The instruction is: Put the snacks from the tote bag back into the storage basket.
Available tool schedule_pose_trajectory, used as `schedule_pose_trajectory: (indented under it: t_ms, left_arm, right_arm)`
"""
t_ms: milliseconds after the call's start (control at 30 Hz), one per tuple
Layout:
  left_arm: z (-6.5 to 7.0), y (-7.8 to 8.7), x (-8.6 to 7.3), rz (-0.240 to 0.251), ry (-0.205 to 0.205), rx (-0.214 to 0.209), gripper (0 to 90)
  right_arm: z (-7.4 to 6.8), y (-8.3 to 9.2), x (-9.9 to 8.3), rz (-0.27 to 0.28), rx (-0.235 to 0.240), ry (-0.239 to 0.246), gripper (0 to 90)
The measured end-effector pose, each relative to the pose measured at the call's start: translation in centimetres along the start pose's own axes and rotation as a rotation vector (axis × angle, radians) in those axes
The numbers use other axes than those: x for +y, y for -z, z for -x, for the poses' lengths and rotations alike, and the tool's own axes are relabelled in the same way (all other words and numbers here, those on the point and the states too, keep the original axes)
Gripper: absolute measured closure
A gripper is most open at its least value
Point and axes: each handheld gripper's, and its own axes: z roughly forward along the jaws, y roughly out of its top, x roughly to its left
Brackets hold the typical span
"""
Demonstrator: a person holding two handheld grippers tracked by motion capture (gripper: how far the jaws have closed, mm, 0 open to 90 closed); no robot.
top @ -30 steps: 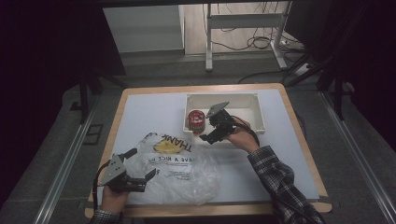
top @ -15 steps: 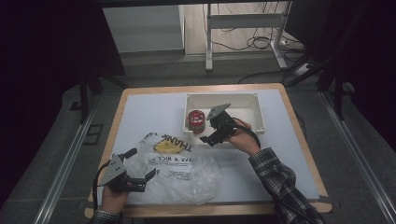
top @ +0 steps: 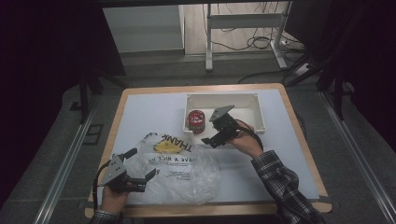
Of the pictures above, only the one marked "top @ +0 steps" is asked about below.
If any white table mat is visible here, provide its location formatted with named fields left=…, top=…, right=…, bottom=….
left=94, top=89, right=321, bottom=207

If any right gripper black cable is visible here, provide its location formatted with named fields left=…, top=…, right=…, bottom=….
left=235, top=119, right=264, bottom=151

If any aluminium floor rail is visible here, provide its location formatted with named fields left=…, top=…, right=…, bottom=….
left=319, top=91, right=396, bottom=224
left=32, top=96, right=101, bottom=224

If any clear plastic bag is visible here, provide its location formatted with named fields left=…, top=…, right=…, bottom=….
left=124, top=132, right=222, bottom=206

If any tangle of black floor cables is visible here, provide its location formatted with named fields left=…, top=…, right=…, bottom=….
left=214, top=27, right=283, bottom=52

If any white plastic bin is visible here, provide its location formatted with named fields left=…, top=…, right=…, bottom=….
left=182, top=92, right=266, bottom=149

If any black stand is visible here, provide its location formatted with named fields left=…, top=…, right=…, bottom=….
left=284, top=52, right=347, bottom=121
left=77, top=70, right=129, bottom=125

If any dark floor socket plate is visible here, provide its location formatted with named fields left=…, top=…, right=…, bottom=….
left=82, top=123, right=105, bottom=146

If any red can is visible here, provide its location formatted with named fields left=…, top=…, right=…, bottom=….
left=186, top=109, right=206, bottom=135

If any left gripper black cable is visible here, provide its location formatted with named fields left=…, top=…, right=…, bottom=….
left=92, top=160, right=112, bottom=211

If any white power strip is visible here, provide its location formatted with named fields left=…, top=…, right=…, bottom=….
left=279, top=38, right=305, bottom=51

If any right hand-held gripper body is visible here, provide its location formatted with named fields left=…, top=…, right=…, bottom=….
left=208, top=105, right=241, bottom=147

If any grey panel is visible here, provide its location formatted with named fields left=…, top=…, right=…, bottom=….
left=102, top=4, right=185, bottom=54

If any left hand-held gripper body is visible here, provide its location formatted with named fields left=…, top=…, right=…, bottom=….
left=99, top=153, right=148, bottom=193

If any person's left hand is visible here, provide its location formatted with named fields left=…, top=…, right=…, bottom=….
left=100, top=185, right=131, bottom=216

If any white metal desk frame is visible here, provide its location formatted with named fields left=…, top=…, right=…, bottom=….
left=204, top=1, right=293, bottom=73

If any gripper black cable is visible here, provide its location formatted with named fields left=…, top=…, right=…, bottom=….
left=92, top=160, right=112, bottom=211
left=235, top=119, right=264, bottom=151

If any person's right hand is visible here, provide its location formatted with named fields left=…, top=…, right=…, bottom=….
left=227, top=120, right=264, bottom=159

